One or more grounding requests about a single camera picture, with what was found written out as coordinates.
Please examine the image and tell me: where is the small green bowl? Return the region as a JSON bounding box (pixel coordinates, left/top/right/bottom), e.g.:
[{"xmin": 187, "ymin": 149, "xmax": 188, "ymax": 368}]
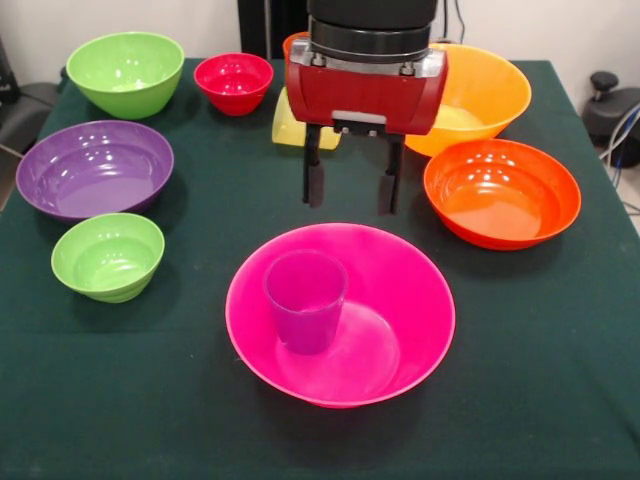
[{"xmin": 50, "ymin": 212, "xmax": 166, "ymax": 304}]

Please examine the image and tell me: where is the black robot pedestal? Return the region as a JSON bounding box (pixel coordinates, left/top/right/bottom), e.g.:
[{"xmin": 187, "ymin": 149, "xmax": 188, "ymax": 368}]
[{"xmin": 237, "ymin": 0, "xmax": 314, "ymax": 61}]

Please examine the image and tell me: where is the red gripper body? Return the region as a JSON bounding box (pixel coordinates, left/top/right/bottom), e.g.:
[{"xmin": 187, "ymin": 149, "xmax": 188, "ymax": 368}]
[{"xmin": 284, "ymin": 38, "xmax": 450, "ymax": 137}]

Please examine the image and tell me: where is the red bowl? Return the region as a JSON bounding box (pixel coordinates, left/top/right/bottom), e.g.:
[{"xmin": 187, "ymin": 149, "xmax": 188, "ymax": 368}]
[{"xmin": 193, "ymin": 52, "xmax": 275, "ymax": 117}]

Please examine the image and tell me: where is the dark green tablecloth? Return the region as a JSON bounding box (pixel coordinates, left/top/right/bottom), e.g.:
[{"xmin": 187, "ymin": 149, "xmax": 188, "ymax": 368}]
[{"xmin": 0, "ymin": 58, "xmax": 640, "ymax": 480}]

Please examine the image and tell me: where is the purple cup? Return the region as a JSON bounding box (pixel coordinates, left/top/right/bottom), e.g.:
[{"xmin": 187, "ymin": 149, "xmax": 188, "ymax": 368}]
[{"xmin": 263, "ymin": 249, "xmax": 350, "ymax": 357}]

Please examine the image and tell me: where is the yellow bowl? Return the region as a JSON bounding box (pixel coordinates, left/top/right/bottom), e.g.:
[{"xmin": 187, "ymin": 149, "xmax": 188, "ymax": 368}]
[{"xmin": 403, "ymin": 43, "xmax": 533, "ymax": 158}]

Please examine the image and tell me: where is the large green bowl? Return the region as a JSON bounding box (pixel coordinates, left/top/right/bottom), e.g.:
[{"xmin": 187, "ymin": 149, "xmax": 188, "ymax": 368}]
[{"xmin": 65, "ymin": 31, "xmax": 186, "ymax": 120}]

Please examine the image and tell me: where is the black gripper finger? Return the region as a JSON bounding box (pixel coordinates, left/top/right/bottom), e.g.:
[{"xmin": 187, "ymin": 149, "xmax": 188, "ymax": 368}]
[
  {"xmin": 301, "ymin": 122, "xmax": 326, "ymax": 209},
  {"xmin": 377, "ymin": 132, "xmax": 406, "ymax": 217}
]

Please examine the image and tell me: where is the pink bowl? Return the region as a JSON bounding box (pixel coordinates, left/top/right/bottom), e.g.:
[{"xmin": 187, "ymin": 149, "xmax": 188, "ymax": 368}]
[{"xmin": 224, "ymin": 222, "xmax": 457, "ymax": 411}]

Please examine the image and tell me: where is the yellow cup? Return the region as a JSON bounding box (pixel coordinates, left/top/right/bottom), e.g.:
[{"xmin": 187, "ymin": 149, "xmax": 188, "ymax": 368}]
[{"xmin": 271, "ymin": 89, "xmax": 343, "ymax": 151}]

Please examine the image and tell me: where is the purple bowl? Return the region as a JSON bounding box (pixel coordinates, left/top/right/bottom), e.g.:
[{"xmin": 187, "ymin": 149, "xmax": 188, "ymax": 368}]
[{"xmin": 15, "ymin": 119, "xmax": 175, "ymax": 224}]

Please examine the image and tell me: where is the orange cup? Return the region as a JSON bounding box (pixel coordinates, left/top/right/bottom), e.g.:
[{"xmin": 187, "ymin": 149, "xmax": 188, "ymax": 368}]
[{"xmin": 282, "ymin": 31, "xmax": 312, "ymax": 60}]

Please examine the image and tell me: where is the dark grey chair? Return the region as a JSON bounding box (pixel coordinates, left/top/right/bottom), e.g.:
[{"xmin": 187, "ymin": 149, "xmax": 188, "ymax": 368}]
[{"xmin": 0, "ymin": 34, "xmax": 66, "ymax": 156}]

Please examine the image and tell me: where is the black round equipment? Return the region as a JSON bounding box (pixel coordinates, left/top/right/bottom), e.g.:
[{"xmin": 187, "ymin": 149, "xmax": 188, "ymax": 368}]
[{"xmin": 582, "ymin": 71, "xmax": 640, "ymax": 147}]

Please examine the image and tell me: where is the thin black cable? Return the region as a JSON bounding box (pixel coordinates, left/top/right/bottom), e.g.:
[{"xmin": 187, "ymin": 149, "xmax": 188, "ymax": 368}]
[{"xmin": 439, "ymin": 0, "xmax": 467, "ymax": 45}]

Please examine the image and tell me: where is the orange bowl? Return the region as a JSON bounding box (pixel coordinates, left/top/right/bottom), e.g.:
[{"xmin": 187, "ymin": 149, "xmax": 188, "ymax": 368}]
[{"xmin": 423, "ymin": 138, "xmax": 583, "ymax": 251}]

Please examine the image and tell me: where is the grey blue cable bundle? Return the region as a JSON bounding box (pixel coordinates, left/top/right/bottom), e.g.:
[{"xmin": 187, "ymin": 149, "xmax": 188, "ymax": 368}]
[{"xmin": 599, "ymin": 102, "xmax": 640, "ymax": 171}]

